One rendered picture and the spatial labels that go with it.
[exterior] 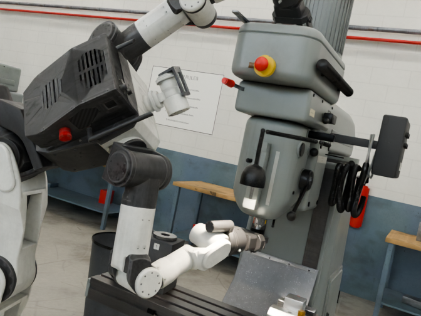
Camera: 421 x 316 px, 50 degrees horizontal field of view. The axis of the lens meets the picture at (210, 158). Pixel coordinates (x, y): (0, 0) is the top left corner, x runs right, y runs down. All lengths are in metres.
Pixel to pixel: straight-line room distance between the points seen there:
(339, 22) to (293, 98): 0.46
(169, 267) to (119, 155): 0.34
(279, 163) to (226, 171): 4.75
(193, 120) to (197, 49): 1.02
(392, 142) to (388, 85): 4.12
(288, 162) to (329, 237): 0.55
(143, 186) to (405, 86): 4.84
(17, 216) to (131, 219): 0.38
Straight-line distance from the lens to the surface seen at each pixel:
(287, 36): 1.33
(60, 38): 8.24
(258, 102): 1.42
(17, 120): 1.38
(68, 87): 1.20
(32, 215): 1.49
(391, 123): 1.65
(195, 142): 6.40
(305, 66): 1.31
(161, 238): 1.69
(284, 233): 1.90
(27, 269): 1.49
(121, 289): 1.71
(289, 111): 1.38
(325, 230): 1.86
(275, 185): 1.42
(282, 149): 1.41
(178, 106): 1.26
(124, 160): 1.10
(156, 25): 1.39
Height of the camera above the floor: 1.54
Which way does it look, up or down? 3 degrees down
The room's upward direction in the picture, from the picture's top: 11 degrees clockwise
